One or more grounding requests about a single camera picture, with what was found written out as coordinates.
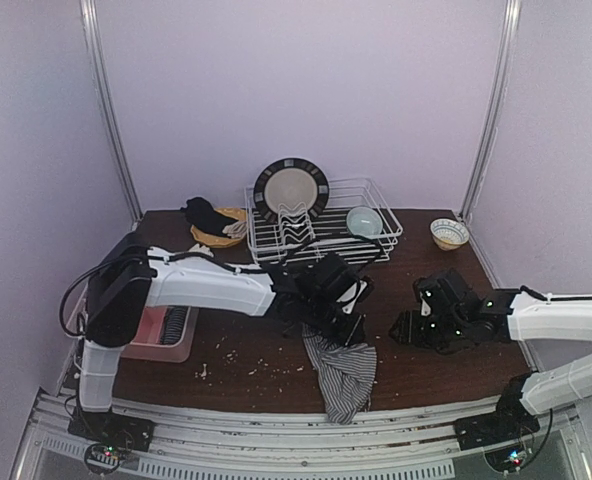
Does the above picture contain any grey white striped underwear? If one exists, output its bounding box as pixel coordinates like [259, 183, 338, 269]
[302, 325, 378, 425]

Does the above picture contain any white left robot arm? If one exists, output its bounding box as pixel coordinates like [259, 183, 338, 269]
[78, 233, 373, 414]

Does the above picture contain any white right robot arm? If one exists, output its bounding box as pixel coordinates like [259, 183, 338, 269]
[389, 269, 592, 418]

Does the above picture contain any striped rolled underwear in box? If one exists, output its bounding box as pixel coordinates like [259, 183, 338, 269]
[160, 306, 189, 346]

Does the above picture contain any light blue bowl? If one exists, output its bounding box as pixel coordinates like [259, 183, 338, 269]
[346, 206, 383, 237]

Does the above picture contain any patterned ceramic bowl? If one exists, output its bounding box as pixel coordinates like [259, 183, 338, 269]
[430, 218, 470, 251]

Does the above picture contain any white beige striped sock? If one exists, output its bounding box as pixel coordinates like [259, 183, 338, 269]
[222, 221, 247, 239]

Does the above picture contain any yellow plate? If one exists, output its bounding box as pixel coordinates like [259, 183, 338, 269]
[190, 207, 248, 249]

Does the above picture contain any black rimmed beige plate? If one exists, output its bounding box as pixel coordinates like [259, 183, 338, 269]
[252, 158, 330, 223]

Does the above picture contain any black sock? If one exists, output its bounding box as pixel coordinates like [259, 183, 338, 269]
[180, 197, 238, 237]

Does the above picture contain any pink plastic organizer box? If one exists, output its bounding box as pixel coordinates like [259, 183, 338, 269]
[66, 295, 197, 371]

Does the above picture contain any white wire dish rack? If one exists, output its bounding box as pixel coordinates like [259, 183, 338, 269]
[245, 178, 403, 265]

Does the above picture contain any aluminium front rail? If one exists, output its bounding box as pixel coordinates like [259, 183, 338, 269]
[10, 393, 592, 479]

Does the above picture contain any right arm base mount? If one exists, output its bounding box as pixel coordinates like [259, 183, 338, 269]
[453, 412, 540, 475]

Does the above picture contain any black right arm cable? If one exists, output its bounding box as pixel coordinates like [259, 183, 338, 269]
[518, 284, 592, 306]

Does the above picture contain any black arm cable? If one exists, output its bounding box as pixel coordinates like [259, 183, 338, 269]
[518, 284, 592, 306]
[58, 249, 287, 339]

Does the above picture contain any right aluminium frame post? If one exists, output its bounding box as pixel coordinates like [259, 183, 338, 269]
[459, 0, 522, 223]

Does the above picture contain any aluminium frame post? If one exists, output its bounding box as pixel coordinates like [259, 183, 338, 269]
[79, 0, 143, 223]
[459, 0, 522, 223]

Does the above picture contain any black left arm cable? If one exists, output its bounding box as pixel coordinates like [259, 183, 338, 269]
[58, 249, 287, 339]

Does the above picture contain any left aluminium frame post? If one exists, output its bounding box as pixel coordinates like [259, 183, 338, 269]
[79, 0, 143, 223]

